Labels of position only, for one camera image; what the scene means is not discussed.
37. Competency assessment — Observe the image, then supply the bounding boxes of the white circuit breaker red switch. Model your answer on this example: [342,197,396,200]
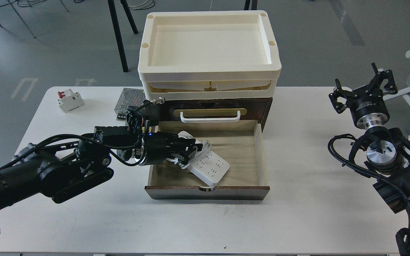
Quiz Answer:
[57,89,85,113]

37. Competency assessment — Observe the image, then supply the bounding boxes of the black table leg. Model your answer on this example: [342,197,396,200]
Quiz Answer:
[107,0,138,73]

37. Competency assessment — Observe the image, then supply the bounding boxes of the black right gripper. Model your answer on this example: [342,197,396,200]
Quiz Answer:
[328,63,398,129]

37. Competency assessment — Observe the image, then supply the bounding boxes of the silver mesh power supply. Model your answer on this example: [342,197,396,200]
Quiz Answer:
[114,88,146,121]

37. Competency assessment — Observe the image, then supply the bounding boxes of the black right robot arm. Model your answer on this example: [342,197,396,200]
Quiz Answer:
[327,63,410,256]

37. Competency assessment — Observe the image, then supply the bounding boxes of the white drawer handle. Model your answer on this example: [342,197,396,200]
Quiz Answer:
[180,110,241,124]

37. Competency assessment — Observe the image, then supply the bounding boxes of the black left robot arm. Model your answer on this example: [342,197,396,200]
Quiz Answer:
[0,98,210,210]

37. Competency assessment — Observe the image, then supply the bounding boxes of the open wooden drawer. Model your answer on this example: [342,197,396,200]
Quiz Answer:
[145,120,270,200]

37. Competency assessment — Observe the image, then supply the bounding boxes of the dark wooden cabinet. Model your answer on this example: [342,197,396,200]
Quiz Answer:
[141,97,273,133]

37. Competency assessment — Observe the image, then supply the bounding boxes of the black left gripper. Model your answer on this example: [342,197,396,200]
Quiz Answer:
[139,132,198,168]

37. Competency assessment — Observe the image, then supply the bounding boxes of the white power strip with cable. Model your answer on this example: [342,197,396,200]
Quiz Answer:
[167,140,230,187]

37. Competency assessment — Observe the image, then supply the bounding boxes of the cream plastic tray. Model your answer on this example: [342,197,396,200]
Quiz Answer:
[138,10,282,101]

